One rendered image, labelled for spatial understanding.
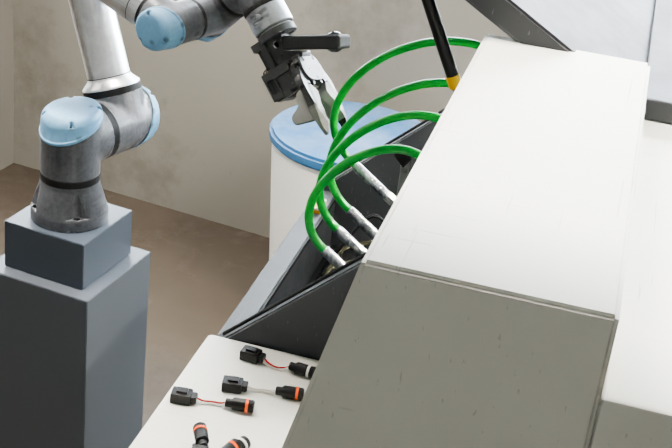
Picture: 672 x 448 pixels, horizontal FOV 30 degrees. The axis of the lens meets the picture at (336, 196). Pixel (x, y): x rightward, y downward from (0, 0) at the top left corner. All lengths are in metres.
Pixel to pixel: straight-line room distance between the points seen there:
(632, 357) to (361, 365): 0.24
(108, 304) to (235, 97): 1.87
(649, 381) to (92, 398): 1.63
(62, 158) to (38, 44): 2.25
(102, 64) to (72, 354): 0.57
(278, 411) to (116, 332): 0.80
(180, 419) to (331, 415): 0.69
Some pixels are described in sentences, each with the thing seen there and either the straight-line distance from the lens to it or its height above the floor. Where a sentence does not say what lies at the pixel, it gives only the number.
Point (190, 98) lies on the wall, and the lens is 4.37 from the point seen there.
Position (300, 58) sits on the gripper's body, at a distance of 2.18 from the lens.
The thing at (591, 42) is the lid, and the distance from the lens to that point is 1.78.
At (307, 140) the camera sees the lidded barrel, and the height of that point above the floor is 0.62.
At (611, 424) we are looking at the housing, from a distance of 1.11.
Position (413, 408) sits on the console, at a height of 1.41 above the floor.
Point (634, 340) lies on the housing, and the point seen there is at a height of 1.47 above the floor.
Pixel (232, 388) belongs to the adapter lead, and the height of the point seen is 0.99.
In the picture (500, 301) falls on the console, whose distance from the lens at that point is 1.06.
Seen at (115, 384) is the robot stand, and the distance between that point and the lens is 2.66.
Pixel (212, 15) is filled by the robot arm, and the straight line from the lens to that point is 2.25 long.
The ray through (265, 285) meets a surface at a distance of 2.22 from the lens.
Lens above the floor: 2.06
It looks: 26 degrees down
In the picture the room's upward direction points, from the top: 7 degrees clockwise
